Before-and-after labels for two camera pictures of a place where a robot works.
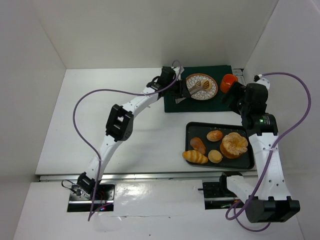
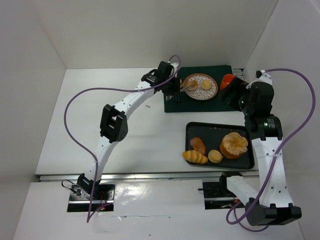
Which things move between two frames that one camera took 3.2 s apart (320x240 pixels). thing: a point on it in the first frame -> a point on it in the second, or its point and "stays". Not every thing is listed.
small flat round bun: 214,156 stays
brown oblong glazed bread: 196,143 stays
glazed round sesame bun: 214,135 -> 191,85
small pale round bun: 206,84 stays
